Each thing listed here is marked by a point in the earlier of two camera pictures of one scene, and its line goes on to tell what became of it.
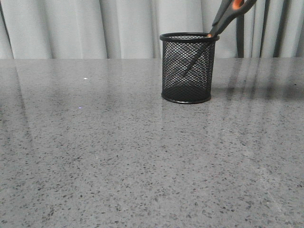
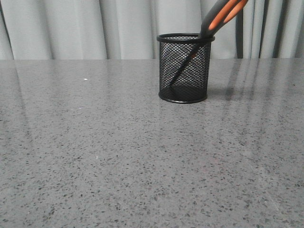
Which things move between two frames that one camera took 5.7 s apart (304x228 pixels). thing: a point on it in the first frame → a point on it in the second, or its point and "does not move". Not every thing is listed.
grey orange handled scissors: [229, 9] → [221, 13]
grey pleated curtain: [122, 29] does not move
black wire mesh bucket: [188, 61] does not move
